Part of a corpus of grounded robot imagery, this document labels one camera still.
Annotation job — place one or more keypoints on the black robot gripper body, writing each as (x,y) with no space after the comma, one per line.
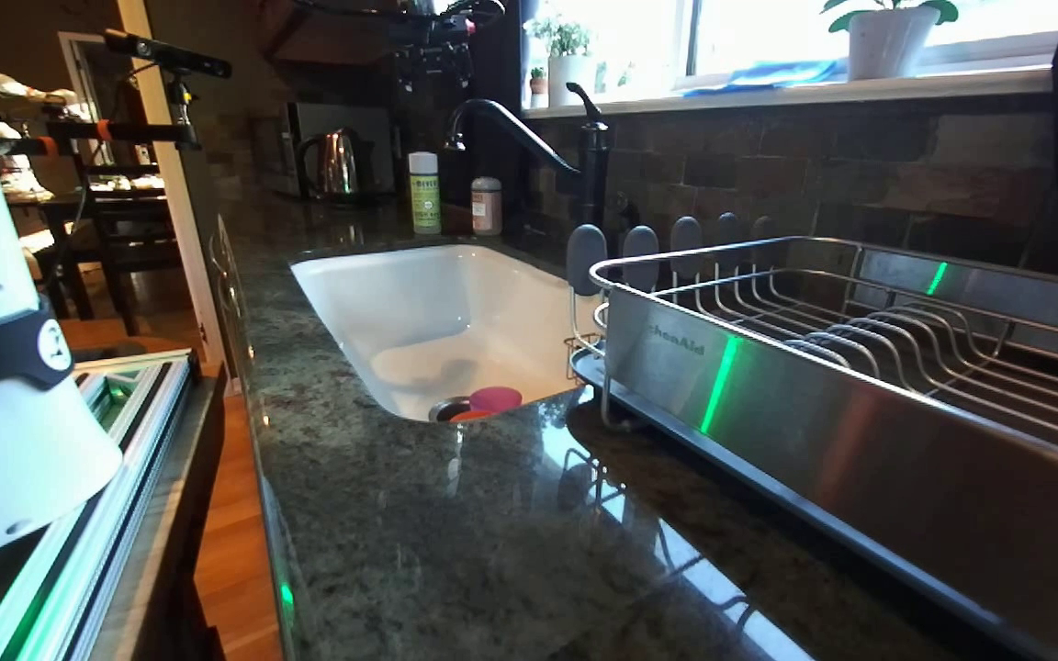
(440,48)

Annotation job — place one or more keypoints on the green soap bottle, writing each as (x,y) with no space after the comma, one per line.
(425,195)

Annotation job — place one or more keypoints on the orange soap bottle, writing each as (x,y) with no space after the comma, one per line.
(487,207)

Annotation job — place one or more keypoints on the bushy plant in white pot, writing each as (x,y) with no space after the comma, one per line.
(562,77)

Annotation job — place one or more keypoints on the black kitchen faucet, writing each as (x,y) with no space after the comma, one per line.
(593,161)

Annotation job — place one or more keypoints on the white kitchen sink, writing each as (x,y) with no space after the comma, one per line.
(431,307)

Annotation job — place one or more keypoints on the kitchen window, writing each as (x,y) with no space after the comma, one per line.
(752,37)

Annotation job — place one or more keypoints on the blue cloth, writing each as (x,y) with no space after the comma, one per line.
(774,77)

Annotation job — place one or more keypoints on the orange plastic cup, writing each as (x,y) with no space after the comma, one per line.
(451,412)

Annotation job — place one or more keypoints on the dark wooden chair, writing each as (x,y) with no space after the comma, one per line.
(126,243)

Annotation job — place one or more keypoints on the small plant in white pot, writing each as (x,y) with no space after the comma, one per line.
(883,43)

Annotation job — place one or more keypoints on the robot mounting stand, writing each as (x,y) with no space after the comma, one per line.
(126,489)

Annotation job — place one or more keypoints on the stainless steel dish rack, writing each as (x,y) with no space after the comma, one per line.
(862,443)

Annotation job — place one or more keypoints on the black camera on stand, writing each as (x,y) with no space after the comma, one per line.
(168,58)

